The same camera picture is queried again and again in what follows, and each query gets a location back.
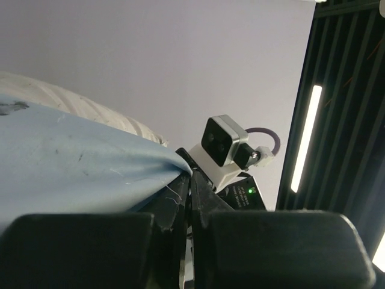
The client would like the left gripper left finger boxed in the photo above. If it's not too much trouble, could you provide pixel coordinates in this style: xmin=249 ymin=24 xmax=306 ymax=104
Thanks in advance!
xmin=150 ymin=174 xmax=190 ymax=231

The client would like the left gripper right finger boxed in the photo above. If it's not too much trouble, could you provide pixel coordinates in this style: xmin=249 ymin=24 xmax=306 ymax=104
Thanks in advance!
xmin=191 ymin=171 xmax=238 ymax=229

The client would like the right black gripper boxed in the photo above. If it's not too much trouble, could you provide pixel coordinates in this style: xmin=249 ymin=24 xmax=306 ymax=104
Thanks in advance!
xmin=217 ymin=176 xmax=266 ymax=211

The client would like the light blue pillowcase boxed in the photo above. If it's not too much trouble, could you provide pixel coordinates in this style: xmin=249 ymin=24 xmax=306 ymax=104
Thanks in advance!
xmin=1 ymin=94 xmax=191 ymax=229

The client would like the white pillow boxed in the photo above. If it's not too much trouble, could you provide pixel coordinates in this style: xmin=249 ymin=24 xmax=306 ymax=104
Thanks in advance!
xmin=1 ymin=72 xmax=168 ymax=147

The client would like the ceiling strip light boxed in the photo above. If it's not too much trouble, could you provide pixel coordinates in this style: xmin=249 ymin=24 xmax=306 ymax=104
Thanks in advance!
xmin=290 ymin=85 xmax=322 ymax=193

